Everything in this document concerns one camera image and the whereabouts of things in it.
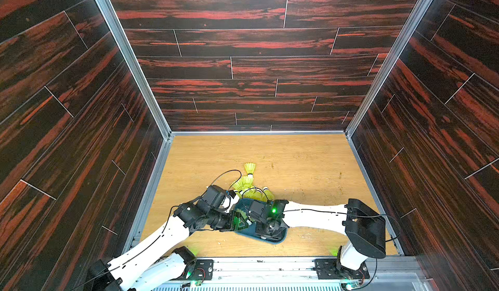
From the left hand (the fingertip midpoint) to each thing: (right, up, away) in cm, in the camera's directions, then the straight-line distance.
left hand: (244, 227), depth 72 cm
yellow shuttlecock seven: (+5, +8, +17) cm, 20 cm away
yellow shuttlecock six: (+11, +7, +21) cm, 24 cm away
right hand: (+7, -6, +10) cm, 14 cm away
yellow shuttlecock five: (+2, +20, +27) cm, 34 cm away
